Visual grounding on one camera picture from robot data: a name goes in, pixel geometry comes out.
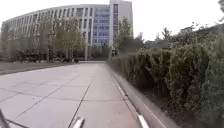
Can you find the dark tree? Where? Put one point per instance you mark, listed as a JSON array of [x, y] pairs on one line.
[[125, 38]]

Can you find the dark car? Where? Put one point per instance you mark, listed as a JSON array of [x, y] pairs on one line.
[[69, 60]]

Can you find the large curved grey building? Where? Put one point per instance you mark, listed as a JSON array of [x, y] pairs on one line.
[[96, 23]]

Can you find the grey concrete kerb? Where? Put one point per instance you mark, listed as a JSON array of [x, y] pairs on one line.
[[140, 100]]

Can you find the grey paved slab path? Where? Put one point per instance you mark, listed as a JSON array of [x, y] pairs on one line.
[[70, 86]]

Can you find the row of trees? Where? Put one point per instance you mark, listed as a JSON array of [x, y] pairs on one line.
[[60, 38]]

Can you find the robot's own part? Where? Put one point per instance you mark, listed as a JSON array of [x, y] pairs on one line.
[[78, 123], [143, 122]]

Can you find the green hedge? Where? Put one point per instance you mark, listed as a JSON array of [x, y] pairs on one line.
[[180, 70]]

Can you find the grass strip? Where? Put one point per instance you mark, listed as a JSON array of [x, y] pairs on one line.
[[23, 66]]

